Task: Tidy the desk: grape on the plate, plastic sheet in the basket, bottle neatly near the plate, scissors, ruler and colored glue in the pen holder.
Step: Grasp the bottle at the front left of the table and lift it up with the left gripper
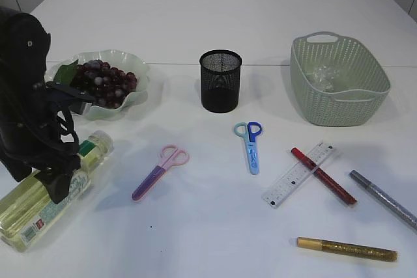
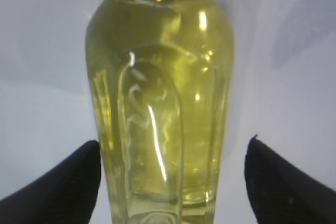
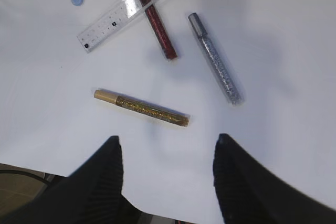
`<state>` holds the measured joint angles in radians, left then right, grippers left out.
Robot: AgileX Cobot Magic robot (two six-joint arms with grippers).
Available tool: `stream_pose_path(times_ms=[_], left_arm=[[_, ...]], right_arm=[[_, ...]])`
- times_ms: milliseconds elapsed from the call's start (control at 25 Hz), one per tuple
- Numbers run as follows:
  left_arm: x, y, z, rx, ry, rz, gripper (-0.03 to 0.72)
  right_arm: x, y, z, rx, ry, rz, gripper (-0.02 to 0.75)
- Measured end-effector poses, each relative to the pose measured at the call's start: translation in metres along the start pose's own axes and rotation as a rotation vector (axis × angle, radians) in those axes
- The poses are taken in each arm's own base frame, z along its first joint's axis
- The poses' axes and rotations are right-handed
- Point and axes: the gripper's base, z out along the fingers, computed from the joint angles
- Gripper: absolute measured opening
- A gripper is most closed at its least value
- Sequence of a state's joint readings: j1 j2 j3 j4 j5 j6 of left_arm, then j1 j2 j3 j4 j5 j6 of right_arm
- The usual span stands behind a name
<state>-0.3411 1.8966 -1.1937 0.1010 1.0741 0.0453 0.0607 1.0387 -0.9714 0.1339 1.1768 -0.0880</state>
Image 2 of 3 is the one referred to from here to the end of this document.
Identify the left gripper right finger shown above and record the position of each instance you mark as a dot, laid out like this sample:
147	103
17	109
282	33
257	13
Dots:
279	192

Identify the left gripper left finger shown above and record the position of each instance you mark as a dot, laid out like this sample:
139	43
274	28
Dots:
65	194

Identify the yellow oil bottle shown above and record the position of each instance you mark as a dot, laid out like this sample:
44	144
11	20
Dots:
159	73

